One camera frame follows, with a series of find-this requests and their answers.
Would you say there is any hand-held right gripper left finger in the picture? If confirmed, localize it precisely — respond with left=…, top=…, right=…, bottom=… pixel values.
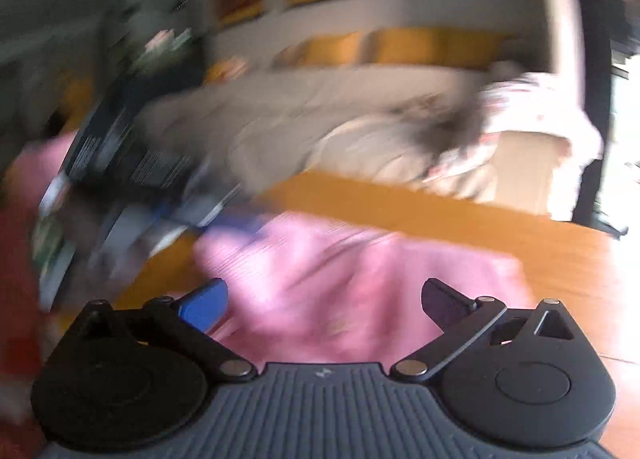
left=75, top=278, right=258, bottom=382

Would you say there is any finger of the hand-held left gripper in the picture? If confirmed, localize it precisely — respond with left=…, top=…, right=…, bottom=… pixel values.
left=197, top=186, right=271, bottom=242

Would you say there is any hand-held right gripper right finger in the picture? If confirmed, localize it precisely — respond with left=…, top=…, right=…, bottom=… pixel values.
left=391, top=278, right=576, bottom=382

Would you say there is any pink ribbed garment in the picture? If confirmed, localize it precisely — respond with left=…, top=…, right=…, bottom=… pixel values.
left=192, top=211, right=536, bottom=365

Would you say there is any beige sofa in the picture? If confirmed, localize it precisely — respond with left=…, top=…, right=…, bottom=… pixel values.
left=135, top=64, right=601, bottom=220

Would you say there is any beige crumpled blanket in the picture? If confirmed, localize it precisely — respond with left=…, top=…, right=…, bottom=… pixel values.
left=235, top=111, right=451, bottom=190

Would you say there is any red cloth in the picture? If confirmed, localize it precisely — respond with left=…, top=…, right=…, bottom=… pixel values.
left=0, top=209, right=48, bottom=440

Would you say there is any floral print pajama garment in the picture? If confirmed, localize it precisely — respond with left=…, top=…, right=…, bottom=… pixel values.
left=425, top=71, right=603, bottom=200

